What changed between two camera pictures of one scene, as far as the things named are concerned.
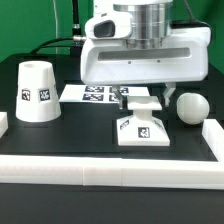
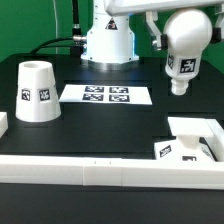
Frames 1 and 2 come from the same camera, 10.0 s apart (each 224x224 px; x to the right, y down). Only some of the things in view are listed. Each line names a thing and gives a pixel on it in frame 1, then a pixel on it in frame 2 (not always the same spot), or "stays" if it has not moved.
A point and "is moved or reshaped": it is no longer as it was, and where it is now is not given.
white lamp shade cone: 37,97 stays
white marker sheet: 99,94 stays
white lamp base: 142,129 to 188,145
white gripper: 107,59 to 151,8
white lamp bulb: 192,108 is moved or reshaped
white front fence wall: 165,173 stays
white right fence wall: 213,133 stays
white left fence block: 3,123 stays
